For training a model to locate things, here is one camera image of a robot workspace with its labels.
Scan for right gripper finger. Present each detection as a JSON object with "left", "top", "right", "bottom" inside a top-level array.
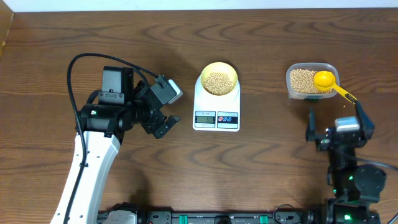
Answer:
[
  {"left": 355, "top": 101, "right": 375, "bottom": 139},
  {"left": 305, "top": 109, "right": 326, "bottom": 141}
]

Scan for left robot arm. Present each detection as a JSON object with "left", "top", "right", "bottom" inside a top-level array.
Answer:
[{"left": 52, "top": 66, "right": 183, "bottom": 223}]

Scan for yellow plastic bowl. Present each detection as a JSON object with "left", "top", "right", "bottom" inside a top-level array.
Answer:
[{"left": 200, "top": 62, "right": 238, "bottom": 94}]

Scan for white digital kitchen scale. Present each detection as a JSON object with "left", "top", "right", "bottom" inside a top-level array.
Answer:
[{"left": 192, "top": 75, "right": 241, "bottom": 132}]

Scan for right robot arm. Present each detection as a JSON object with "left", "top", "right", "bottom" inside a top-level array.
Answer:
[{"left": 303, "top": 103, "right": 386, "bottom": 224}]

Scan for soybeans in container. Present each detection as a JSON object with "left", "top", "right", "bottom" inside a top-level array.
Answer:
[{"left": 290, "top": 69, "right": 333, "bottom": 94}]

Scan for yellow measuring scoop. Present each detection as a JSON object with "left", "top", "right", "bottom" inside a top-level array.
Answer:
[{"left": 313, "top": 71, "right": 358, "bottom": 104}]

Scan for clear plastic container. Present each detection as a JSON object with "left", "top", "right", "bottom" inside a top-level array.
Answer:
[{"left": 286, "top": 62, "right": 340, "bottom": 100}]

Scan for soybeans in bowl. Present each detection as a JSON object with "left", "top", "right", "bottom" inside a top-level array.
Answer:
[{"left": 203, "top": 72, "right": 233, "bottom": 96}]

